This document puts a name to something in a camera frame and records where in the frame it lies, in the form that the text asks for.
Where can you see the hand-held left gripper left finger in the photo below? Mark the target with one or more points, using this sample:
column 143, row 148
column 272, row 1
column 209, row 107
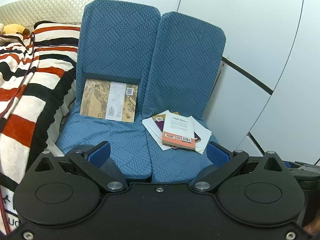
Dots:
column 100, row 152

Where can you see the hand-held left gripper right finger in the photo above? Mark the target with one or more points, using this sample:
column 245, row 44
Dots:
column 218, row 155

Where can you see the white paper booklet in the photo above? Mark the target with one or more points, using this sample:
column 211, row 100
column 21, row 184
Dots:
column 202, row 132
column 150, row 125

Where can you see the white and orange book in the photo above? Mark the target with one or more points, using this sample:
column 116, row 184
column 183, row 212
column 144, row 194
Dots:
column 177, row 127

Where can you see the brown map-print book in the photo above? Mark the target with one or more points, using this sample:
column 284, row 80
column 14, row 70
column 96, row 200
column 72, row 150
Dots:
column 95, row 100

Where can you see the purple book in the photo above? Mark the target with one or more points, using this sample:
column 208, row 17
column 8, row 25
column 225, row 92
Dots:
column 158, row 123

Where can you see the person's right hand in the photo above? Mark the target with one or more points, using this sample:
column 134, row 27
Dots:
column 313, row 227

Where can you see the striped fleece blanket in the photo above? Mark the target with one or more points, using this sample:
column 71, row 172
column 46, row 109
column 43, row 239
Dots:
column 25, row 92

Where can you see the blue textured seat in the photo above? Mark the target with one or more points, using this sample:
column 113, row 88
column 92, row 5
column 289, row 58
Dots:
column 112, row 42
column 187, row 62

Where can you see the white wardrobe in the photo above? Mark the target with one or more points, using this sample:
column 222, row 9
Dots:
column 262, row 42

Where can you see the yellow plush toy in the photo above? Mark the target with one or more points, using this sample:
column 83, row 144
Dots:
column 15, row 28

